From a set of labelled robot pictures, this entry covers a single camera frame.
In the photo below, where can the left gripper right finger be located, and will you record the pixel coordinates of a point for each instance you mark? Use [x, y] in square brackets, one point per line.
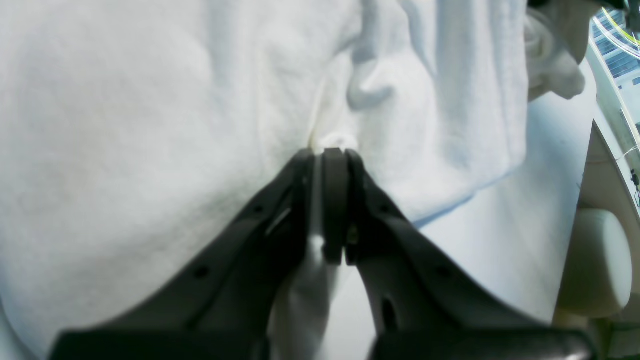
[425, 307]

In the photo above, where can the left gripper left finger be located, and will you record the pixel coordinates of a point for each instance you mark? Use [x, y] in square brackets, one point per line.
[219, 305]

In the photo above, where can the white printed T-shirt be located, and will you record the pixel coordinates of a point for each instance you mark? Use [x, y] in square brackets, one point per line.
[133, 131]

